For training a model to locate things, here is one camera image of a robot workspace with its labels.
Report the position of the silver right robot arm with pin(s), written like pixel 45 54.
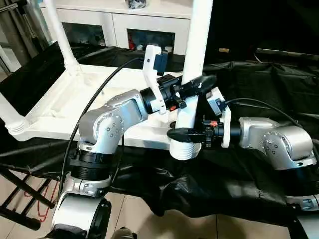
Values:
pixel 274 139

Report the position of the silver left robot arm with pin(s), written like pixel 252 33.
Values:
pixel 119 112

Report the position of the black backdrop cloth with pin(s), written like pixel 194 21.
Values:
pixel 261 25

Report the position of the white cabinet with glass doors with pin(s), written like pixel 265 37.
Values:
pixel 112 20

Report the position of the dark rounded robot body part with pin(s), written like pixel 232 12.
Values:
pixel 124 234

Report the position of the grey curtain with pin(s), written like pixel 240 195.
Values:
pixel 15 30

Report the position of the black folding table frame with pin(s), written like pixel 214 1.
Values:
pixel 25 194

